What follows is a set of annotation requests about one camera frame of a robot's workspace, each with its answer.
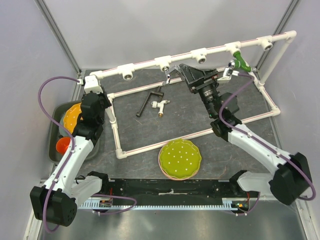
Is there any dark grey lever faucet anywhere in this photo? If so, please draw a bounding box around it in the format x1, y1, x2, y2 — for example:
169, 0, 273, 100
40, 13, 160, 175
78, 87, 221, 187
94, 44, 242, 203
136, 86, 165, 118

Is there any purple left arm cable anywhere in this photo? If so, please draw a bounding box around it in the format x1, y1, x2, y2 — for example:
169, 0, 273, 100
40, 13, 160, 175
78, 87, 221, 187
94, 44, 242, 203
37, 76, 82, 234

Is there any orange plastic cup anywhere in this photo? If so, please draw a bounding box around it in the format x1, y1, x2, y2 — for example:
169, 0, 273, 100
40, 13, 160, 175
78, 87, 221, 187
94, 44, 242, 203
55, 136, 71, 156

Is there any green dotted plate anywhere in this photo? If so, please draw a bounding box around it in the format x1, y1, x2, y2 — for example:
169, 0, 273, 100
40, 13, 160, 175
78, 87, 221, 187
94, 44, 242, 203
158, 138, 202, 181

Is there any chrome metal faucet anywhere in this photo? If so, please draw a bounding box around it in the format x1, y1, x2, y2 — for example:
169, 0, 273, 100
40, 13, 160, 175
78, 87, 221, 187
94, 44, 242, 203
162, 64, 181, 86

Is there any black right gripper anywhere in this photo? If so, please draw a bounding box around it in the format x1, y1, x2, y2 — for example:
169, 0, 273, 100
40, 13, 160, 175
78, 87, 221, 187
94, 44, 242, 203
180, 64, 219, 118

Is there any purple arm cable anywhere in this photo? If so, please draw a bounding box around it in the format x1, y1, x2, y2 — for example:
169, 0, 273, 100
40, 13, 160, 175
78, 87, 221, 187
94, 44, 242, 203
37, 76, 82, 234
218, 71, 316, 216

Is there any green plastic faucet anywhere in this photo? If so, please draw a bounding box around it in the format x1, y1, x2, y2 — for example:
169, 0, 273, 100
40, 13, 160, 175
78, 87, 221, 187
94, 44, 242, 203
228, 50, 252, 73

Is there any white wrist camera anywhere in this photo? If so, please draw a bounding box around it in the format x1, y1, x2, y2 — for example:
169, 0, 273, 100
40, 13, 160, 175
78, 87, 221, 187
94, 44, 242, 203
217, 67, 239, 84
76, 75, 104, 94

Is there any dark grey tray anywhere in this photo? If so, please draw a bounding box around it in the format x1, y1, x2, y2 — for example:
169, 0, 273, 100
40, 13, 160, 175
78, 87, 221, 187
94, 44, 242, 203
48, 100, 100, 164

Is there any white PVC pipe frame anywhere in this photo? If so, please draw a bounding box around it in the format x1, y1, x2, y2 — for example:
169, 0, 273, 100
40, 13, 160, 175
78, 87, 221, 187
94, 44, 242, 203
89, 30, 297, 160

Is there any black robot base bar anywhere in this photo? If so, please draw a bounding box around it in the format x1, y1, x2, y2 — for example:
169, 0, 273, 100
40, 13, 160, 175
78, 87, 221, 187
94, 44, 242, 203
97, 175, 258, 203

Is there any grey cable duct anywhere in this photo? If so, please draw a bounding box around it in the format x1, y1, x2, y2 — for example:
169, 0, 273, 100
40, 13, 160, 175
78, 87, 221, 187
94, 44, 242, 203
78, 195, 249, 212

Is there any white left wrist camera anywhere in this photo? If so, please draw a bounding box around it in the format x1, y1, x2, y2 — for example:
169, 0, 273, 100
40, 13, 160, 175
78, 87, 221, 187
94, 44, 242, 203
76, 75, 104, 94

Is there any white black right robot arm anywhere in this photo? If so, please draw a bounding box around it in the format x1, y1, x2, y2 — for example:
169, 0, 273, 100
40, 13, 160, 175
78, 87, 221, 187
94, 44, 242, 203
177, 63, 317, 205

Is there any orange dotted plate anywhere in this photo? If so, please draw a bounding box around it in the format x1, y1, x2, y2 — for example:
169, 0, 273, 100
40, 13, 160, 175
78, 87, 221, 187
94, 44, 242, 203
62, 103, 82, 134

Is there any pink rimmed plate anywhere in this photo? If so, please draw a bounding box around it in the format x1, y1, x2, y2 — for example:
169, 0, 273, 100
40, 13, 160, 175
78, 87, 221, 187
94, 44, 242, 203
158, 152, 202, 181

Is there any grey plate under orange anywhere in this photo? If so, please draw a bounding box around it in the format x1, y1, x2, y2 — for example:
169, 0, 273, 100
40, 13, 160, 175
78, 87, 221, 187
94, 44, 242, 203
58, 116, 72, 137

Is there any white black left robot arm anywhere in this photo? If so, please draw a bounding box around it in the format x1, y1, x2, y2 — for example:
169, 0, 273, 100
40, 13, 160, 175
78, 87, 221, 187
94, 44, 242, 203
30, 92, 112, 227

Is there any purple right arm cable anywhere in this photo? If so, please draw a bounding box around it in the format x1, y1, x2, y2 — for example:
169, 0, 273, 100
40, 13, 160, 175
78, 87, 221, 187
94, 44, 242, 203
218, 71, 316, 216

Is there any white plastic faucet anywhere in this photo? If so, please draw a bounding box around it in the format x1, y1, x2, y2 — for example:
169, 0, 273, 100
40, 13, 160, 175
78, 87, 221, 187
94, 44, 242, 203
151, 100, 171, 118

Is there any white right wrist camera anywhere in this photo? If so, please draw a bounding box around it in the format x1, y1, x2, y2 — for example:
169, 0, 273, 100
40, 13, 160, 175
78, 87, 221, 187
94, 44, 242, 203
217, 67, 239, 84

